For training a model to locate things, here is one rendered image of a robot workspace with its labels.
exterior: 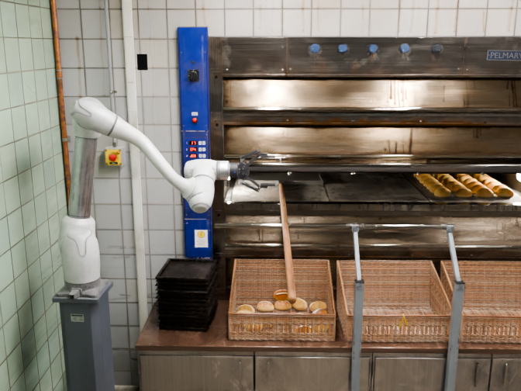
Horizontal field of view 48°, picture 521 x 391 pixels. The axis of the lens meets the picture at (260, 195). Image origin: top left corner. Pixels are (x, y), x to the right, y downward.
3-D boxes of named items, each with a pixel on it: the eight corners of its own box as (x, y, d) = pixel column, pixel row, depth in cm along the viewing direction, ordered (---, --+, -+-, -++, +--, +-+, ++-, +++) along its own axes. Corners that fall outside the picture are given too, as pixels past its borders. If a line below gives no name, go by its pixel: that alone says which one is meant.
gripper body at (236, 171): (229, 160, 279) (249, 160, 279) (229, 177, 281) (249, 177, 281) (229, 163, 272) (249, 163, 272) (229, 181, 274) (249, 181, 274)
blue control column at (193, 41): (217, 271, 551) (212, 32, 498) (234, 271, 551) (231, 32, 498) (189, 389, 365) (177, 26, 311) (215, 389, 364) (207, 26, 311)
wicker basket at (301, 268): (233, 301, 351) (232, 257, 345) (328, 302, 350) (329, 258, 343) (226, 340, 304) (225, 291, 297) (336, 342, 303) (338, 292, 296)
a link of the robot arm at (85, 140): (58, 266, 268) (55, 250, 288) (94, 266, 275) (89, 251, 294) (73, 96, 254) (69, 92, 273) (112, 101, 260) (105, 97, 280)
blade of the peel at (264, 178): (323, 185, 382) (323, 180, 381) (238, 185, 383) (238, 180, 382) (319, 172, 417) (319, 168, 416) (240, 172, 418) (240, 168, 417)
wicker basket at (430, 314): (333, 302, 349) (335, 259, 342) (429, 303, 349) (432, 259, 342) (344, 343, 302) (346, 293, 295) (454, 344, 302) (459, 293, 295)
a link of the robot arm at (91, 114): (119, 112, 251) (115, 109, 263) (80, 92, 243) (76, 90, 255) (106, 140, 251) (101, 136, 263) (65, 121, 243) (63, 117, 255)
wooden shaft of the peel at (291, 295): (296, 305, 208) (296, 297, 208) (288, 305, 208) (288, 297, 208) (283, 187, 374) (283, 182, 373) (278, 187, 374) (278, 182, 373)
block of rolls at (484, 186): (412, 175, 408) (412, 167, 407) (481, 176, 407) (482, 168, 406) (435, 198, 349) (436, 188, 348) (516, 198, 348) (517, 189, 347)
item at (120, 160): (108, 163, 333) (107, 146, 331) (125, 164, 333) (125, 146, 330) (105, 166, 326) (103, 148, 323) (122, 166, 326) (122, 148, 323)
